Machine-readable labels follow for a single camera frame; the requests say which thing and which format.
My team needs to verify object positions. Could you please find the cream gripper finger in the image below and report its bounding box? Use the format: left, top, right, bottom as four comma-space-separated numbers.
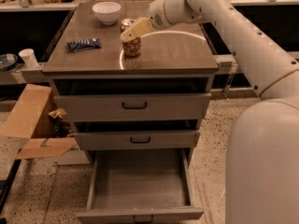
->
120, 17, 152, 42

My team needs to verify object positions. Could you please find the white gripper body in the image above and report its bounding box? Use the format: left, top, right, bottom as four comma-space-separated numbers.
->
147, 0, 176, 30

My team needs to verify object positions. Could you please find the orange soda can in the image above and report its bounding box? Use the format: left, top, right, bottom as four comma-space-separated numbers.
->
121, 18, 141, 58

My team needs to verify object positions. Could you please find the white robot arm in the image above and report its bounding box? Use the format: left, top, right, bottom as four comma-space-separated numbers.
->
121, 0, 299, 224

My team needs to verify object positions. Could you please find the grey drawer cabinet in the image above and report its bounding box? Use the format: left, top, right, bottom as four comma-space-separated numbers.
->
42, 0, 220, 166

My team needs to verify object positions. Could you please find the grey top drawer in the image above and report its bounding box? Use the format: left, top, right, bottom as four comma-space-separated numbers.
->
54, 93, 210, 122

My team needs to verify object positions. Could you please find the grey middle drawer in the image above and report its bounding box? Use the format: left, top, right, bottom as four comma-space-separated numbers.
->
75, 130, 200, 150

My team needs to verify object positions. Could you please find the grey open bottom drawer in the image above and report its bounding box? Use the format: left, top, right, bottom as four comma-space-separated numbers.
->
77, 148, 204, 224

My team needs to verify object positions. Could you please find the white ceramic bowl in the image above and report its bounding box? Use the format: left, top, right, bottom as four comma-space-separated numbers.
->
93, 2, 121, 25

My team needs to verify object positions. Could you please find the dark blue snack bar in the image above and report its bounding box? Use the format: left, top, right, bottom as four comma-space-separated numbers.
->
67, 38, 102, 52

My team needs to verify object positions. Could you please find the white paper cup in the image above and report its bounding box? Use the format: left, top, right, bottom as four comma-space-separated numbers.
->
19, 49, 38, 68

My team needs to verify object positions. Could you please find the brown cardboard box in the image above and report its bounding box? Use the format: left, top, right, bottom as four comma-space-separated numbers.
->
0, 84, 76, 160

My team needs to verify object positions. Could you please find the dark round plate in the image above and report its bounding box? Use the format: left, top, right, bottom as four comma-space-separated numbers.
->
0, 53, 18, 72

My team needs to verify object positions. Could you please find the metal shelf rail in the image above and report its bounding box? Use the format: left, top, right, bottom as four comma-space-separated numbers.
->
214, 51, 299, 75

